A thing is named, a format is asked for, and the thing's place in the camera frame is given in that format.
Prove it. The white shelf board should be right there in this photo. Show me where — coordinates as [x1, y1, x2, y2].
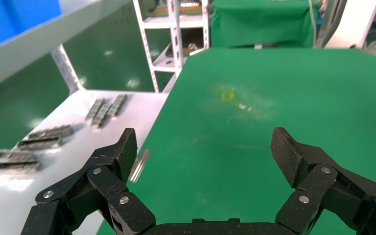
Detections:
[0, 0, 134, 94]

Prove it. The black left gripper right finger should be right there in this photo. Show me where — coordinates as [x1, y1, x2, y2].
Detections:
[270, 126, 376, 235]

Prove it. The white perforated shelf support bar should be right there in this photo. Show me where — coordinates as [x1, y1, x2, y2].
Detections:
[50, 44, 86, 95]

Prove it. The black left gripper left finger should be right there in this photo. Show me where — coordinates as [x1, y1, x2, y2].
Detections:
[21, 127, 156, 235]

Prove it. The yellow tape square mark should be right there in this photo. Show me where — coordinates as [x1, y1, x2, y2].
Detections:
[220, 90, 236, 103]

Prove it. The silver metal binder clip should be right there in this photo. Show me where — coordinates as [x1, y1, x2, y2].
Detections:
[128, 148, 151, 184]
[187, 43, 208, 56]

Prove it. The blue plastic bin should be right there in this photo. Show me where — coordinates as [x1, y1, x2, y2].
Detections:
[0, 0, 62, 53]

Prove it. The white machine column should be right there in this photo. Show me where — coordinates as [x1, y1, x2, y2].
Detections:
[314, 0, 376, 50]

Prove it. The white table sheet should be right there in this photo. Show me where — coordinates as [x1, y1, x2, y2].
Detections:
[0, 89, 169, 235]

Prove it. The green cloth covered table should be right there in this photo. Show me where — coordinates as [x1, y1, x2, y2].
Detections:
[210, 0, 320, 49]

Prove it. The white perforated shelving rack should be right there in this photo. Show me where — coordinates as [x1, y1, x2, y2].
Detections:
[133, 0, 212, 94]

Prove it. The green table cloth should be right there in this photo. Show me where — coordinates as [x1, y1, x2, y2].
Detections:
[95, 47, 376, 235]

